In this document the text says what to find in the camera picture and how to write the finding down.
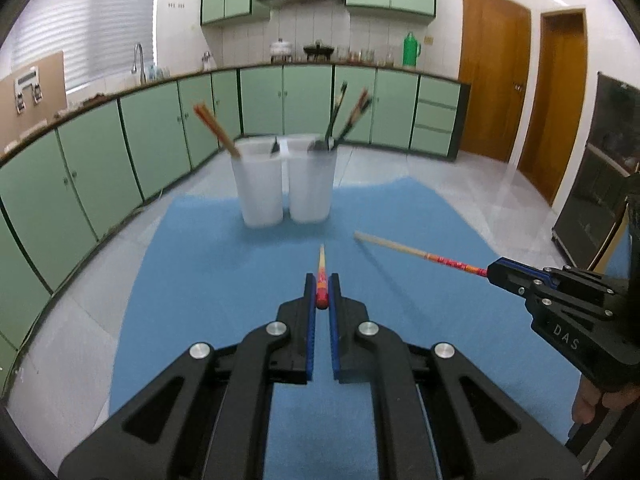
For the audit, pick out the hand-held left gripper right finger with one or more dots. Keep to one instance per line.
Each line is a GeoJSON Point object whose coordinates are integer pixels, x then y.
{"type": "Point", "coordinates": [334, 320]}

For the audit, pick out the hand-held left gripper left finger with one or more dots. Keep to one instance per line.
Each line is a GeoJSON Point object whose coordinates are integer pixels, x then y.
{"type": "Point", "coordinates": [311, 320]}

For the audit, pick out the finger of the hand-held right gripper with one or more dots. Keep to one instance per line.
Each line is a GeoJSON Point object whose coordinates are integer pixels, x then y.
{"type": "Point", "coordinates": [507, 280]}
{"type": "Point", "coordinates": [530, 269]}

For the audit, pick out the red chopstick with orange bands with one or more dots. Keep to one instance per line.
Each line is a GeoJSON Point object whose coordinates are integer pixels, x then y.
{"type": "Point", "coordinates": [322, 285]}

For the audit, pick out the beige red patterned chopstick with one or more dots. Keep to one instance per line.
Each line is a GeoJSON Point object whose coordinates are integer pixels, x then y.
{"type": "Point", "coordinates": [450, 261]}

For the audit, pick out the translucent white plastic cup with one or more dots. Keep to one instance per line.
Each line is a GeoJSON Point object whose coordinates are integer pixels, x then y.
{"type": "Point", "coordinates": [310, 190]}
{"type": "Point", "coordinates": [260, 190]}

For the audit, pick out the black chopstick with silver band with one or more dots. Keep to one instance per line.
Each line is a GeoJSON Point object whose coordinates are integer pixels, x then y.
{"type": "Point", "coordinates": [357, 119]}

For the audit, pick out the red orange patterned chopstick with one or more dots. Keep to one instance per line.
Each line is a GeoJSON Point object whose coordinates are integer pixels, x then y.
{"type": "Point", "coordinates": [202, 112]}

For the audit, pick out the person's right hand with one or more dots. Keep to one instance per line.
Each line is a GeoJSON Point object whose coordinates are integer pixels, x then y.
{"type": "Point", "coordinates": [585, 405]}

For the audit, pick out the blue table cloth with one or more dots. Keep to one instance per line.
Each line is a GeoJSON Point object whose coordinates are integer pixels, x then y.
{"type": "Point", "coordinates": [200, 260]}

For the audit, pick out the dark glass cabinet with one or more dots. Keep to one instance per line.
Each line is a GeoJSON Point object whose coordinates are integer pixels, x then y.
{"type": "Point", "coordinates": [600, 160]}

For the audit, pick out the wooden door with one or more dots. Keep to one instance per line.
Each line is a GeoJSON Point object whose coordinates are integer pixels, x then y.
{"type": "Point", "coordinates": [555, 110]}
{"type": "Point", "coordinates": [492, 70]}

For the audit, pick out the black utensil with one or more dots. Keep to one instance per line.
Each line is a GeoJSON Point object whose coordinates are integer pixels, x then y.
{"type": "Point", "coordinates": [317, 146]}
{"type": "Point", "coordinates": [275, 147]}

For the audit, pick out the green thermos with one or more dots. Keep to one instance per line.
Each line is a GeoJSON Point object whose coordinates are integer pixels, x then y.
{"type": "Point", "coordinates": [411, 52]}

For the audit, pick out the green kitchen base cabinets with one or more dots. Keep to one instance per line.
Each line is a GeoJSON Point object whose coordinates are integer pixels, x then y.
{"type": "Point", "coordinates": [90, 170]}

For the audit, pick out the black wok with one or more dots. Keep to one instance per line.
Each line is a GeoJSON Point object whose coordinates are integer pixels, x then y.
{"type": "Point", "coordinates": [319, 50]}

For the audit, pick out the steel pot with lid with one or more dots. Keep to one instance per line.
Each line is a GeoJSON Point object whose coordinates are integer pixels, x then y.
{"type": "Point", "coordinates": [281, 50]}

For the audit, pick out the chrome faucet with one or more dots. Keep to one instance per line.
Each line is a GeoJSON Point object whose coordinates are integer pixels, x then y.
{"type": "Point", "coordinates": [139, 50]}

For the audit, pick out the brown cardboard board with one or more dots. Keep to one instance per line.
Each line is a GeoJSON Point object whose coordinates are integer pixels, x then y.
{"type": "Point", "coordinates": [45, 90]}

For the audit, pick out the white window blinds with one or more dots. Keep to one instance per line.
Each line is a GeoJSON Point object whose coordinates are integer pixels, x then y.
{"type": "Point", "coordinates": [100, 30]}

